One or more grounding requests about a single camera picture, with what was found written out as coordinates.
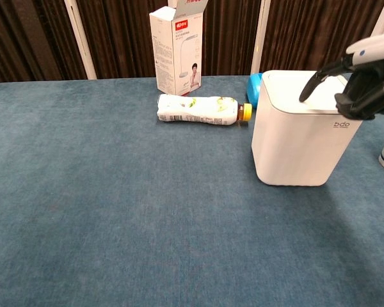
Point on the white desk lamp carton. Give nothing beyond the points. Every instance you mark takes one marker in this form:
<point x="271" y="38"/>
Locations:
<point x="171" y="54"/>

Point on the white plastic trash bin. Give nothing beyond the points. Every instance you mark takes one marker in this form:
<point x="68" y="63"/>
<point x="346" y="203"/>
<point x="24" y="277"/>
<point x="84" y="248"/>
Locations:
<point x="294" y="150"/>

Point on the dark brown pleated curtain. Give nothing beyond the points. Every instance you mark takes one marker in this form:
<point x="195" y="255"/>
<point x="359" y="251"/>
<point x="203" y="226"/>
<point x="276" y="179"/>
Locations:
<point x="121" y="38"/>

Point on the yellow-capped tea bottle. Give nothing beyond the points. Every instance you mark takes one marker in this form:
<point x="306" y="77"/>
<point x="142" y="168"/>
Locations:
<point x="198" y="110"/>

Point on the blue plastic object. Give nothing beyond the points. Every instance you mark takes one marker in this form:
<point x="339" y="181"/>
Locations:
<point x="253" y="91"/>

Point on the white plastic container lid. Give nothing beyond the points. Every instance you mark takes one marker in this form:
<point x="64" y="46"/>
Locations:
<point x="286" y="91"/>

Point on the white vertical frame bar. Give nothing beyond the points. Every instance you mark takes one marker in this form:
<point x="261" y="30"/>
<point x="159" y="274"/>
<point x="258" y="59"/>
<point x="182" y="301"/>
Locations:
<point x="81" y="41"/>
<point x="259" y="38"/>
<point x="381" y="17"/>

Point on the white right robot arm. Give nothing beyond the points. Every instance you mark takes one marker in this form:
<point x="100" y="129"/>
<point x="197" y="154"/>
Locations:
<point x="374" y="48"/>

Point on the blue tablecloth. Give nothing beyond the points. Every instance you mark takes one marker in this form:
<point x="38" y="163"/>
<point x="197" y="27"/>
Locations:
<point x="115" y="198"/>

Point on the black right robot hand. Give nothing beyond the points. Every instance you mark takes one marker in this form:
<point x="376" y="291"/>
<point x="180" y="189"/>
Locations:
<point x="371" y="89"/>

